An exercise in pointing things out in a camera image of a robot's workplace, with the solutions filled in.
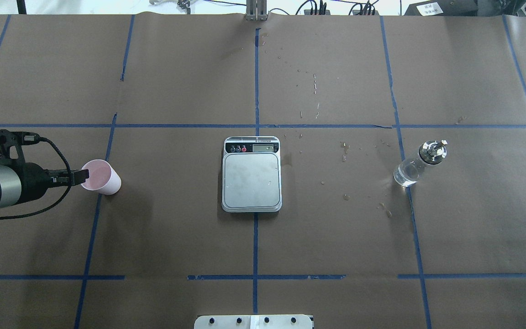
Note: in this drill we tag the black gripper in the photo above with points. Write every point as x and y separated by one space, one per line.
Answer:
33 181

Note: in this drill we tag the pink plastic cup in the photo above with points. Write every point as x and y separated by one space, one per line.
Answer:
102 177

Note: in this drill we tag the clear glass sauce bottle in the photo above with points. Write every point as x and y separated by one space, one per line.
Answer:
429 154

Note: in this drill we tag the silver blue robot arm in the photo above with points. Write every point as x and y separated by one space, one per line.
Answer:
10 187

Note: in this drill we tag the silver digital kitchen scale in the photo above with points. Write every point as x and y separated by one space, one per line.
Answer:
251 175

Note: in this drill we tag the black box with label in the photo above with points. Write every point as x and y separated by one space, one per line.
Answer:
443 8

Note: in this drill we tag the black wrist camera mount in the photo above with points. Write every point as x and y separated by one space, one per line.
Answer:
11 143

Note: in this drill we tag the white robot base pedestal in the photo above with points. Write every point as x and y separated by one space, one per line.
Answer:
255 321

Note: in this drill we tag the aluminium frame post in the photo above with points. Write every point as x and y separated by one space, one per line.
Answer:
256 10

